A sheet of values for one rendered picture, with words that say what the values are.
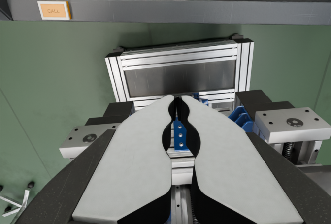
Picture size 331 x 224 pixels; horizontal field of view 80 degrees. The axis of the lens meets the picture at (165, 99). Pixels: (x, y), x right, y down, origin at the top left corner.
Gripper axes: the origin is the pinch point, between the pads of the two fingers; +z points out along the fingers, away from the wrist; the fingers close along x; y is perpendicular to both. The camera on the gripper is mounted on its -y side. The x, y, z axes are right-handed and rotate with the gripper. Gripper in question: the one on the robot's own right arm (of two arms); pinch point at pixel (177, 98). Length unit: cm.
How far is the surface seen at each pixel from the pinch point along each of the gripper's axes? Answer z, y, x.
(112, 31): 124, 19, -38
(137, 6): 29.3, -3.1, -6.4
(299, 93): 124, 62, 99
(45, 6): 28.0, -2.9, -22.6
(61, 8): 28.0, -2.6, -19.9
